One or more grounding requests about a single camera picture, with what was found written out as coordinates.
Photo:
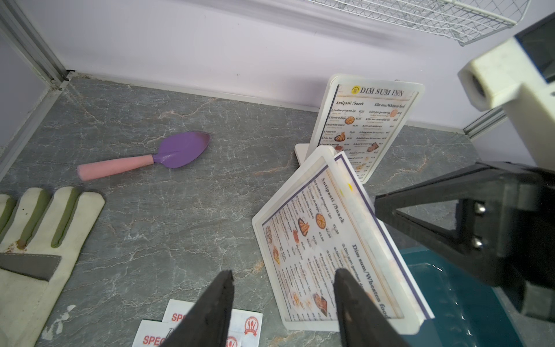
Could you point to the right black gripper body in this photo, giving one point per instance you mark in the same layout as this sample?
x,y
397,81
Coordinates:
x,y
528,273

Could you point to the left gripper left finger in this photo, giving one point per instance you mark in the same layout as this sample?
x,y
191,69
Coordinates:
x,y
207,323

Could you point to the white wire wall shelf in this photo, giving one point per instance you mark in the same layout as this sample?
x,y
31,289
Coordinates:
x,y
464,21

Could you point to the red special menu sheet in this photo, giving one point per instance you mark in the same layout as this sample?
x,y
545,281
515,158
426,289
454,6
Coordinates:
x,y
244,327

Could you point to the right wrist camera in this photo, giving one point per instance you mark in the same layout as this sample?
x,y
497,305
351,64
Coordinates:
x,y
518,76

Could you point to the purple pink toy trowel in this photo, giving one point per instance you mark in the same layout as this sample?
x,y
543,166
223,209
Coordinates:
x,y
174,152

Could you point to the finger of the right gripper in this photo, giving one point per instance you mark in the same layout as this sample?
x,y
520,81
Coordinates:
x,y
472,217

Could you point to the white green work glove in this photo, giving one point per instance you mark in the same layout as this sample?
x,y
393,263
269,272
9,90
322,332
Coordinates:
x,y
42,235

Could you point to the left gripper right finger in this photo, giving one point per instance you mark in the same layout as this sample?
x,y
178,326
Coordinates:
x,y
360,321

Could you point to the white menu holder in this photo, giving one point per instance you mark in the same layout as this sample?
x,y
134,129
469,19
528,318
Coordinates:
x,y
338,247
364,121

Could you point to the teal plastic tray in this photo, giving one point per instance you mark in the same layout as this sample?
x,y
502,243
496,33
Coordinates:
x,y
467,312

